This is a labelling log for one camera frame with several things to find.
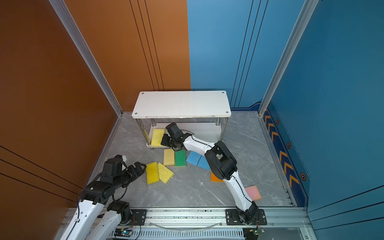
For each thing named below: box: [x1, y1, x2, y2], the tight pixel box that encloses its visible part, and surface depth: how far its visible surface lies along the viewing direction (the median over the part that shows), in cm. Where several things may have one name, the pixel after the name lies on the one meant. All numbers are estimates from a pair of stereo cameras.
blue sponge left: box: [186, 151, 202, 166], surface depth 95 cm
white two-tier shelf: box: [132, 90, 232, 150], surface depth 81 cm
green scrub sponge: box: [174, 149, 187, 167], surface depth 94 cm
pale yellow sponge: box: [163, 148, 175, 166], surface depth 95 cm
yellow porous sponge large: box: [151, 128, 165, 147], surface depth 96 cm
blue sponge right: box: [197, 155, 210, 171], surface depth 93 cm
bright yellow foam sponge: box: [146, 162, 160, 185], surface depth 87 cm
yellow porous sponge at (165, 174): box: [157, 162, 174, 184], surface depth 89 cm
